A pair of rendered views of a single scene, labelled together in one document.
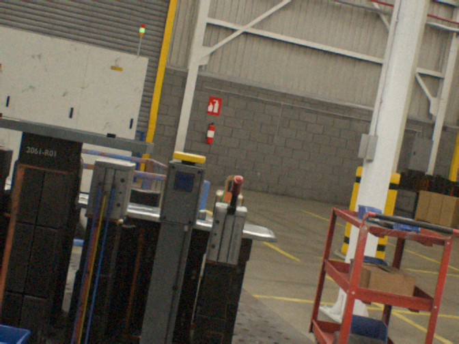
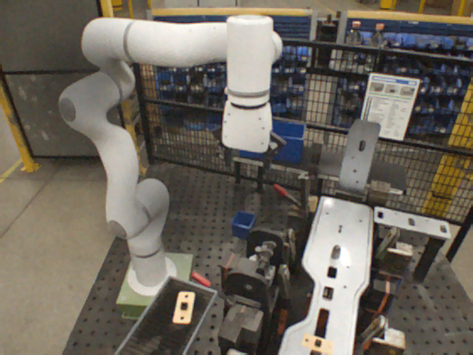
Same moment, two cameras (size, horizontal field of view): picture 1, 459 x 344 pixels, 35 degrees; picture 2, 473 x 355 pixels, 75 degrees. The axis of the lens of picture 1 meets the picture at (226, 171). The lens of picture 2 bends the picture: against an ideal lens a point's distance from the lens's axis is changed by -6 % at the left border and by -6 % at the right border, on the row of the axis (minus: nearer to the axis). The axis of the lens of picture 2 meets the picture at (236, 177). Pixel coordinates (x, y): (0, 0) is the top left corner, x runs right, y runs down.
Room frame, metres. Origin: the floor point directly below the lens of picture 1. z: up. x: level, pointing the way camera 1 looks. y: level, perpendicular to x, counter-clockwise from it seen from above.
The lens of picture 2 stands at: (1.67, 0.07, 1.85)
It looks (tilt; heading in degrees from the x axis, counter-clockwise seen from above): 34 degrees down; 112
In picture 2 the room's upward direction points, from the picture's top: straight up
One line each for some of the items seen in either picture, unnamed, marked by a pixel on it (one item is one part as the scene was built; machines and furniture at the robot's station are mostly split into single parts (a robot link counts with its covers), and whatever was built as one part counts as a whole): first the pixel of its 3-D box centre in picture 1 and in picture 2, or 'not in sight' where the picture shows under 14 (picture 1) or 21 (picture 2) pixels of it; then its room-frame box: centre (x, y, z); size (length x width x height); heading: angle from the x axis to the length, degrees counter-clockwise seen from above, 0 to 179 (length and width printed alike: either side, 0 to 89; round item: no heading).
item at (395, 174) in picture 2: not in sight; (309, 161); (1.50, 1.46, 1.02); 0.90 x 0.22 x 0.03; 1
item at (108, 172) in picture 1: (98, 255); not in sight; (1.55, 0.24, 0.90); 0.13 x 0.10 x 0.41; 1
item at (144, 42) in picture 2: not in sight; (205, 45); (1.35, 0.71, 1.70); 0.30 x 0.16 x 0.09; 178
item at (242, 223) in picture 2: not in sight; (243, 226); (1.27, 1.19, 0.74); 0.11 x 0.10 x 0.09; 91
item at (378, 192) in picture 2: not in sight; (371, 218); (1.83, 1.31, 0.88); 0.08 x 0.08 x 0.36; 1
